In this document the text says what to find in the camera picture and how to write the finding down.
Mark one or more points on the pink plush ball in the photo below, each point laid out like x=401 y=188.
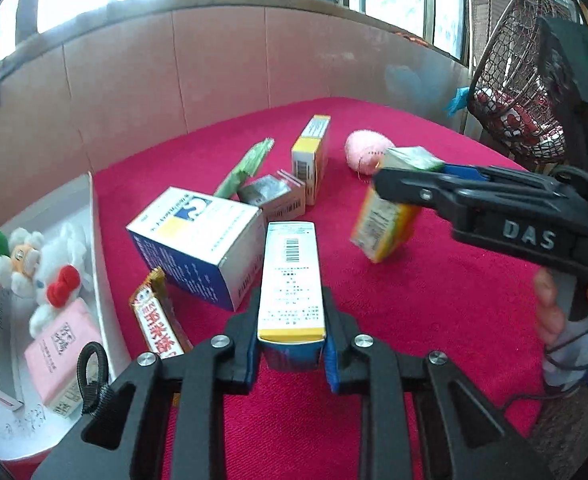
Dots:
x=369 y=152

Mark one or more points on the teal cloth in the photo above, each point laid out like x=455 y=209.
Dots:
x=456 y=102

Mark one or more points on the large blue white box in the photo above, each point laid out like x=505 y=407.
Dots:
x=194 y=245

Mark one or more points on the white yellow medicine box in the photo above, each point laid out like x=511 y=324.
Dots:
x=289 y=280

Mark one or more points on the white flower plush toy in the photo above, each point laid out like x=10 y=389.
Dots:
x=21 y=260

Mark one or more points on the gold snack bar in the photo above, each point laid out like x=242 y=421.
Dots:
x=156 y=320

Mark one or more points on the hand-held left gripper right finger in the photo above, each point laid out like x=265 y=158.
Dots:
x=330 y=365

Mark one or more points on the red cloth on sill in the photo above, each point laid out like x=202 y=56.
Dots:
x=414 y=39

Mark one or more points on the white storage box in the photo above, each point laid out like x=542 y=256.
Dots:
x=106 y=270

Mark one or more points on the person's right hand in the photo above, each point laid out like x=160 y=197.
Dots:
x=551 y=305

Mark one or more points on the silver box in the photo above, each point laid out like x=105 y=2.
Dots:
x=269 y=192

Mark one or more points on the white plush with red bow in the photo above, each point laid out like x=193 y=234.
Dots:
x=59 y=280

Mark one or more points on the yellow white barcode box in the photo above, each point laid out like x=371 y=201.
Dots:
x=310 y=160

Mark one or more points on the pink embossed table cloth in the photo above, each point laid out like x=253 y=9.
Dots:
x=449 y=310

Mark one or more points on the dark wicker hanging chair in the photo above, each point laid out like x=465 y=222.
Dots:
x=504 y=60

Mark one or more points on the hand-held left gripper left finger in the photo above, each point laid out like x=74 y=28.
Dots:
x=253 y=365

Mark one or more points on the green orange medicine box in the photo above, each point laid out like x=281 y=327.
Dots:
x=379 y=225

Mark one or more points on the red white patterned cushion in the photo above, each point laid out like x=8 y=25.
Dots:
x=519 y=125

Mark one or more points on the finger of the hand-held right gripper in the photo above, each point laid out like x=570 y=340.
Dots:
x=414 y=187
x=466 y=172

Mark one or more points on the green packet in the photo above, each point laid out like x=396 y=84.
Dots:
x=241 y=167

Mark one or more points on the pink box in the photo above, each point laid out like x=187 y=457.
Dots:
x=61 y=355

